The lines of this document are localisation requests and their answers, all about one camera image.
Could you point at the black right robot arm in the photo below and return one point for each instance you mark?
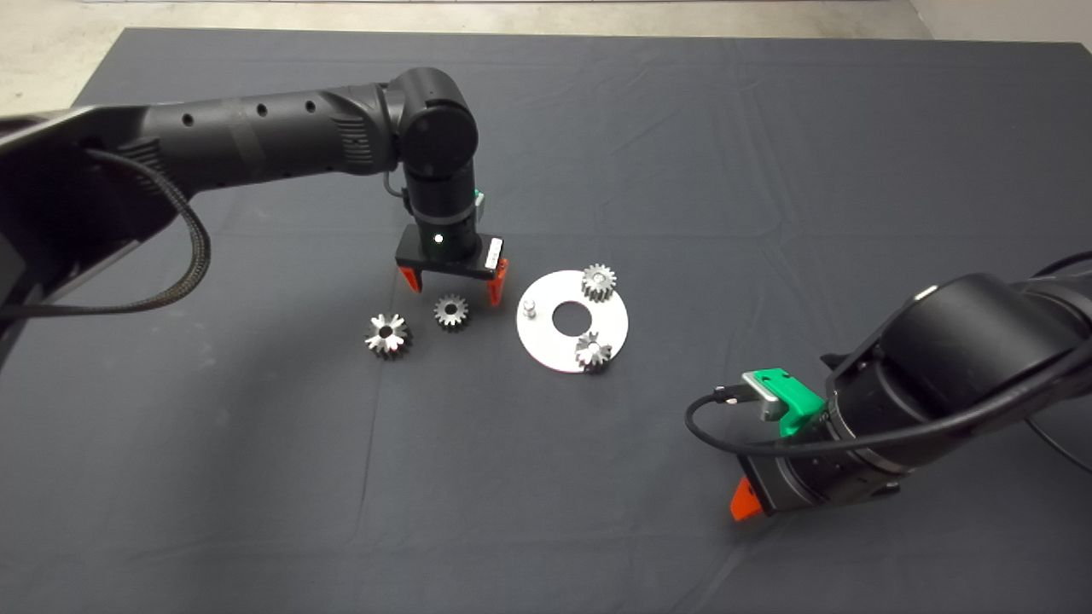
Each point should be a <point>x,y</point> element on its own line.
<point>964,367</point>

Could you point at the green right camera mount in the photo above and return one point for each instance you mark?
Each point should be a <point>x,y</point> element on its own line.
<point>798,409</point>

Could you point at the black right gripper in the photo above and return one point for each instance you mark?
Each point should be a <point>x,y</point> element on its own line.
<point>793,477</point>

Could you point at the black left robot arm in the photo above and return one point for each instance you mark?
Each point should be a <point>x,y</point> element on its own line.
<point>256,141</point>

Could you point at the dark grey table cloth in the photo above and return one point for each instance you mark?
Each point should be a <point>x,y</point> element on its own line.
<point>768,170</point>

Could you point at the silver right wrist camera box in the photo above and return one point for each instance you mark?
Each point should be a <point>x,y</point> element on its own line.
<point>768,399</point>

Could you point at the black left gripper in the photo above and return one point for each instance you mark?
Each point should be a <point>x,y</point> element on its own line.
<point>448,251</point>

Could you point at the round metal plate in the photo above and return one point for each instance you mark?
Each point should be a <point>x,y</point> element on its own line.
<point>554,354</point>

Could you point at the small steel gear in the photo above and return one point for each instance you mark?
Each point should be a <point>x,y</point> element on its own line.
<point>595,356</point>
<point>461,319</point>
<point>599,290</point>

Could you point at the large steel gear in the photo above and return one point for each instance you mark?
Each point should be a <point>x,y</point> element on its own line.
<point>399,343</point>

